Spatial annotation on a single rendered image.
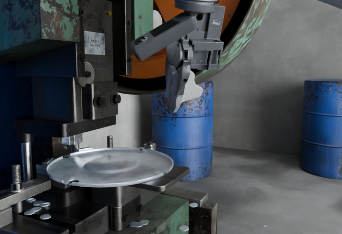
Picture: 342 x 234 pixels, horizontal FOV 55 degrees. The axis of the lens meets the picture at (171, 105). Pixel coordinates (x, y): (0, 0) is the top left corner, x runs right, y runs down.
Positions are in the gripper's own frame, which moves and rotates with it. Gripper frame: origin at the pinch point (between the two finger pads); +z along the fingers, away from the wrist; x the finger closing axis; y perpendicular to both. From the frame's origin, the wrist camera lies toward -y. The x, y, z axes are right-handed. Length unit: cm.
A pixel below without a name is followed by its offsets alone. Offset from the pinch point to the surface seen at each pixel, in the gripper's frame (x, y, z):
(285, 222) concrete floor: 70, 119, 122
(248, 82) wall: 257, 200, 99
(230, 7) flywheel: 31.1, 27.3, -15.1
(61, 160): 16.9, -20.1, 22.0
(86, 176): 3.5, -15.6, 17.4
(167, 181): -4.4, -0.5, 14.9
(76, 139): 17.7, -16.6, 16.8
